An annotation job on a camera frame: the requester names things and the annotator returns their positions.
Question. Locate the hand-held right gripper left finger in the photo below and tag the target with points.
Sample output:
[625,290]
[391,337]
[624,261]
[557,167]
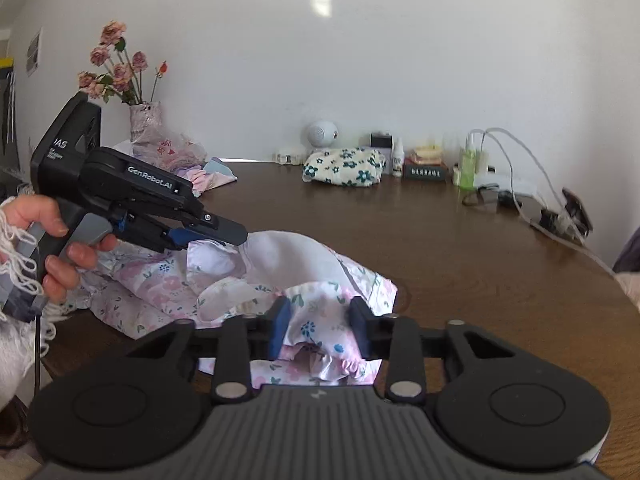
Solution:
[280,327]

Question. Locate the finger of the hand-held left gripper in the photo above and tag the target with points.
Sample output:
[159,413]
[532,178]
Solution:
[155,237]
[220,227]

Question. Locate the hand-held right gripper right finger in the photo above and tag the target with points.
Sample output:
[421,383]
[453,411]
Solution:
[360,327]

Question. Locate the pink floral dress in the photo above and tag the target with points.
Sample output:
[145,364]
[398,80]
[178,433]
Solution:
[150,295]

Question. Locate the person's left hand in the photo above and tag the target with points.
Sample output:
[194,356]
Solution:
[42,210]

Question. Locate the clear plastic bag red print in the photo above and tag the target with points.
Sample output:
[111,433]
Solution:
[175,150]

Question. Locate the pastel purple blue garment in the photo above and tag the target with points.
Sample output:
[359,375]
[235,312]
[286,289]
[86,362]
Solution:
[215,177]

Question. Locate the patterned wrapped vase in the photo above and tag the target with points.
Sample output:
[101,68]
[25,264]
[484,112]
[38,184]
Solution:
[145,122]

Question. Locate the dried pink rose bouquet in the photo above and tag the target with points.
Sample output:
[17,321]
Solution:
[120,72]

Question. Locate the white round speaker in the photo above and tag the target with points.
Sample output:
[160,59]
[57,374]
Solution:
[320,134]

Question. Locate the folded white dark-flower cloth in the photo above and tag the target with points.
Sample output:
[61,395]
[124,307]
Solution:
[345,167]

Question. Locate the black labelled box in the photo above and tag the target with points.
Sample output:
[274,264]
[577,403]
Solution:
[425,172]

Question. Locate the small white spray bottle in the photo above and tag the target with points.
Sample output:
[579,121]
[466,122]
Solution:
[397,162]

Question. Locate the small black box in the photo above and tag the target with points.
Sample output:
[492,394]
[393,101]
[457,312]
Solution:
[381,141]

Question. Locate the yellow snack packets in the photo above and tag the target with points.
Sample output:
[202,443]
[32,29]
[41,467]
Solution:
[427,154]

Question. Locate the green liquid bottle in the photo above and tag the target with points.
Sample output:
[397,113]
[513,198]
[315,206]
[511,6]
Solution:
[467,170]

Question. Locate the white power strip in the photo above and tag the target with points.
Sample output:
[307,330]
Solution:
[492,179]

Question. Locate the white charger adapter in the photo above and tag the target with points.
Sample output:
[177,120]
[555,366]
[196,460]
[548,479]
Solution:
[484,160]

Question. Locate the black clamp phone holder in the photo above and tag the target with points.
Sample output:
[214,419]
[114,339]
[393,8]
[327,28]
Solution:
[550,219]

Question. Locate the smartphone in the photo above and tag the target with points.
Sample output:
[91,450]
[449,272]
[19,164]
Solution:
[575,207]

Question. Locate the pale pink cloth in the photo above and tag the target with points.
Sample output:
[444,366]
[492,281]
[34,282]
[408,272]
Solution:
[631,287]

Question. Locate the purple jacket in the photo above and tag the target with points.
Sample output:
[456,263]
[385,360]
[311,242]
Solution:
[631,255]

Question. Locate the white wall plate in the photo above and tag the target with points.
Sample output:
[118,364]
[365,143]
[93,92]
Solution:
[34,55]

